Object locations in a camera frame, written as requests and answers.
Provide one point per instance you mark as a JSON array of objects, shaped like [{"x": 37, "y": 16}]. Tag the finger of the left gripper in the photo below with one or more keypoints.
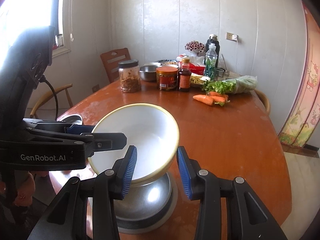
[
  {"x": 93, "y": 142},
  {"x": 47, "y": 127}
]

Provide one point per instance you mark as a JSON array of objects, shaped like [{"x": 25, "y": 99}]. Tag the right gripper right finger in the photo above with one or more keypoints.
[{"x": 247, "y": 216}]

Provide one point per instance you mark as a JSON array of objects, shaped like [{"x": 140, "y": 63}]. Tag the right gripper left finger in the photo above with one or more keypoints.
[{"x": 66, "y": 216}]

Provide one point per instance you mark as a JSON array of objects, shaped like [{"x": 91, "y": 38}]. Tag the round steel pan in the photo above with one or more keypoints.
[{"x": 73, "y": 119}]

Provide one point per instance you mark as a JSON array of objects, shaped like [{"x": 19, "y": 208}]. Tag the yellow white ceramic bowl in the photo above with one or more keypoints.
[{"x": 154, "y": 132}]

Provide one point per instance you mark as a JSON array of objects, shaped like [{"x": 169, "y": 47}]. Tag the large steel bowl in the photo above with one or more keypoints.
[{"x": 143, "y": 202}]

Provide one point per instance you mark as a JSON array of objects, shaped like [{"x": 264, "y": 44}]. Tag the person's hand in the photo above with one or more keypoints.
[{"x": 18, "y": 187}]

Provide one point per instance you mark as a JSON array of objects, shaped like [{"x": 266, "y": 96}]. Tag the curved-back dark-seat chair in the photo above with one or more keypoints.
[{"x": 49, "y": 96}]

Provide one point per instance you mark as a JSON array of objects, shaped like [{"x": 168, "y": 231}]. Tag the clear jar black lid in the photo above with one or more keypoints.
[{"x": 129, "y": 76}]

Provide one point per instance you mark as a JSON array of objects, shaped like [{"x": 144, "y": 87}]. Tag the brown slatted wooden chair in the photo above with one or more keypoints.
[{"x": 111, "y": 60}]

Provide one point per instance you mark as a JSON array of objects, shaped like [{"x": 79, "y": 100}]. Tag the steel basin behind jars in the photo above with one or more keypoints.
[{"x": 148, "y": 73}]

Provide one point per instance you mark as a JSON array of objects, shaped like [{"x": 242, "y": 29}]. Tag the red-label sauce jar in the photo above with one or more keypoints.
[{"x": 166, "y": 78}]

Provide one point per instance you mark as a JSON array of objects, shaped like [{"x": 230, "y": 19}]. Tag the hello kitty curtain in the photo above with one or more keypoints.
[{"x": 304, "y": 116}]

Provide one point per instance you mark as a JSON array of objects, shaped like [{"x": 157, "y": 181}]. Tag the dark sauce bottle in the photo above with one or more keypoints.
[{"x": 184, "y": 75}]

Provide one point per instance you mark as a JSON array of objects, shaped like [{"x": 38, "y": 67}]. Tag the small dish of food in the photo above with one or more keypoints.
[{"x": 198, "y": 80}]

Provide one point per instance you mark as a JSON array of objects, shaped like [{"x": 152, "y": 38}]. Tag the wooden chair far side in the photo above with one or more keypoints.
[{"x": 264, "y": 100}]

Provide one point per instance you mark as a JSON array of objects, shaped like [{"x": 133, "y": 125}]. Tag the carrot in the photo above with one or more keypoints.
[
  {"x": 204, "y": 99},
  {"x": 219, "y": 99}
]

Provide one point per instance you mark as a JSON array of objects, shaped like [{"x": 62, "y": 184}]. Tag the bag of green vegetables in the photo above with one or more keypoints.
[{"x": 238, "y": 85}]

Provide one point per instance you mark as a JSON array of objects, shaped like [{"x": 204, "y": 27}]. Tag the clear bottle green contents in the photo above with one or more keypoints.
[{"x": 210, "y": 61}]

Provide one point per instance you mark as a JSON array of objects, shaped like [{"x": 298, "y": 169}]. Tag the low wall socket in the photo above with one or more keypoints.
[{"x": 95, "y": 88}]

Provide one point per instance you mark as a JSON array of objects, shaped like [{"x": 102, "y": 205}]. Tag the wall power outlet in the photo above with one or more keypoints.
[{"x": 231, "y": 37}]

